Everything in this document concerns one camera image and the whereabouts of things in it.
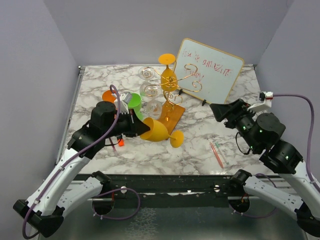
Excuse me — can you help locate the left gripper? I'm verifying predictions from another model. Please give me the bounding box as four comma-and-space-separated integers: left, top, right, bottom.
103, 108, 151, 139

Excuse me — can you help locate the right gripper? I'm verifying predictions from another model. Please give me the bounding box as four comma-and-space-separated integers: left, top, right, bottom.
209, 97, 260, 151

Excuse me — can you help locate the yellow plastic wine glass front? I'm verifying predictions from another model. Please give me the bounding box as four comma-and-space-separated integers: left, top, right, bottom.
140, 117, 184, 148

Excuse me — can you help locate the yellow plastic wine glass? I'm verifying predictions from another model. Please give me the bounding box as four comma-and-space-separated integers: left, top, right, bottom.
158, 53, 178, 92
140, 117, 184, 148

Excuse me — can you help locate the green plastic wine glass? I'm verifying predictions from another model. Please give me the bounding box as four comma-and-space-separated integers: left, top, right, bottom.
127, 93, 144, 121

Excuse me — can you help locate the clear wine glass front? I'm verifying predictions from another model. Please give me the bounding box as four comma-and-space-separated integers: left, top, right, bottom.
139, 81, 162, 120

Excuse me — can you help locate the clear wine glass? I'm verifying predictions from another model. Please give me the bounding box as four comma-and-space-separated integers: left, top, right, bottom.
139, 81, 162, 120
138, 66, 156, 81

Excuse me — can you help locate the orange plastic wine glass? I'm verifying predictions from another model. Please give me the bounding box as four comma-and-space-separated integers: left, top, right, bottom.
102, 90, 116, 103

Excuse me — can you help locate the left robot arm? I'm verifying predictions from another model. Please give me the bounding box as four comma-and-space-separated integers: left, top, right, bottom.
13, 101, 150, 240

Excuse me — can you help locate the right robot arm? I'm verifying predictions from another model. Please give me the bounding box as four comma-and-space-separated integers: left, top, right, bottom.
210, 94, 320, 237

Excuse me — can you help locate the orange black highlighter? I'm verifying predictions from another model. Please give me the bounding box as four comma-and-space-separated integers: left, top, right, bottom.
117, 136, 125, 147

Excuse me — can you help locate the white green marker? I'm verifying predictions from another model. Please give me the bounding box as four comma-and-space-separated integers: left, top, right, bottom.
215, 142, 230, 165

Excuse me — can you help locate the yellow framed whiteboard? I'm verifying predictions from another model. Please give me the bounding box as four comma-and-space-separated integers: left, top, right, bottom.
174, 38, 245, 104

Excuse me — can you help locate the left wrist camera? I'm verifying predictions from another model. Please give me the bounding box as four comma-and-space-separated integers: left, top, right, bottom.
112, 92, 132, 114

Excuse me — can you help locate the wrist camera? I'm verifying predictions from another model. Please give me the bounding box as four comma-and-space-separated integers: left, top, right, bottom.
247, 91, 274, 113
112, 92, 132, 114

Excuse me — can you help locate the gold wire wine glass rack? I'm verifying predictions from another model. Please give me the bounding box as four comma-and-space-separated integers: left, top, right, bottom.
144, 69, 187, 134

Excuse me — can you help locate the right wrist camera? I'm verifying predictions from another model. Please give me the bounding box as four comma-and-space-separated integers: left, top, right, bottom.
247, 91, 274, 113

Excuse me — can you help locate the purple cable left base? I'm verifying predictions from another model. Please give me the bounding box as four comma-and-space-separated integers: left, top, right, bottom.
93, 187, 141, 221

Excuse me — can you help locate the black front rail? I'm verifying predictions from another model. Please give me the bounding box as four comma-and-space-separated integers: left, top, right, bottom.
90, 174, 245, 209

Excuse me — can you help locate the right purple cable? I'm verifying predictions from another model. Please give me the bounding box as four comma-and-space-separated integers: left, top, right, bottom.
272, 92, 320, 193

